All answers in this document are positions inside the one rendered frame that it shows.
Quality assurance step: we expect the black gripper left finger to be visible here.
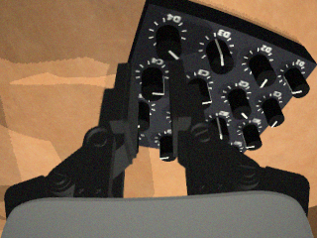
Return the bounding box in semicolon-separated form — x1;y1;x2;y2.
4;62;139;220

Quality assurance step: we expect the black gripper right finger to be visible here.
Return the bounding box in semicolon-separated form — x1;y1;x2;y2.
168;59;310;216

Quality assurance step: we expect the black knob box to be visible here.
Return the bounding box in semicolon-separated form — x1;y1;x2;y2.
128;0;317;162

